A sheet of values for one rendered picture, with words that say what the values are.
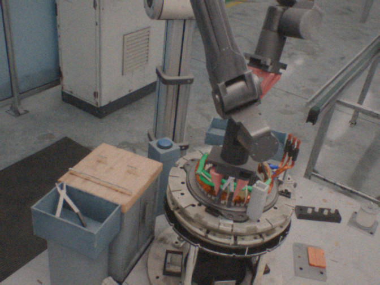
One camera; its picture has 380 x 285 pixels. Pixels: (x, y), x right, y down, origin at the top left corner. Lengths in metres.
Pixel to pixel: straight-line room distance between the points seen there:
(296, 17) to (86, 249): 0.66
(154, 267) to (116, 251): 0.14
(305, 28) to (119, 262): 0.73
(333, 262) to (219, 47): 0.89
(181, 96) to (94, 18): 1.81
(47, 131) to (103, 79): 0.56
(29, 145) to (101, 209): 2.15
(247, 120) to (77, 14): 2.60
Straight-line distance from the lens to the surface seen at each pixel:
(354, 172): 3.39
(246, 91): 0.78
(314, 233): 1.51
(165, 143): 1.29
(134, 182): 1.10
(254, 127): 0.76
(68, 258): 1.11
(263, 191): 0.94
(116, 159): 1.18
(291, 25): 0.90
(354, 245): 1.53
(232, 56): 0.76
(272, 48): 0.94
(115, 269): 1.21
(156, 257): 1.28
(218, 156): 0.88
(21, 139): 3.26
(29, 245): 2.44
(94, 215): 1.11
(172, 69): 1.39
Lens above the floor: 1.75
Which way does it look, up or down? 32 degrees down
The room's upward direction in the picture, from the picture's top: 8 degrees clockwise
